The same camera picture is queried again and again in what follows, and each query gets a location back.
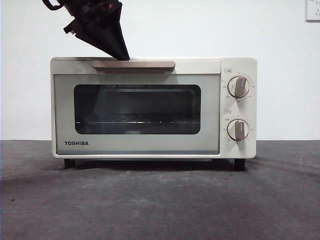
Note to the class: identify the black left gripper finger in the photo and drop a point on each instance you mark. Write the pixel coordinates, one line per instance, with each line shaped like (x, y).
(102, 32)
(121, 30)

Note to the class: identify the cream Toshiba toaster oven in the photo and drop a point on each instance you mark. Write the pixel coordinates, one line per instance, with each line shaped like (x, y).
(250, 150)

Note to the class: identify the cream temperature knob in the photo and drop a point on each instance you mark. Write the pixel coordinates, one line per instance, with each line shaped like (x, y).
(239, 86)

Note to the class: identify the cream timer knob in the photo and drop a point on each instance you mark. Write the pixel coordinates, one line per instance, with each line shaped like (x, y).
(238, 129)

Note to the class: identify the white wall socket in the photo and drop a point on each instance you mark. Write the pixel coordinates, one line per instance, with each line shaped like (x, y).
(313, 11)

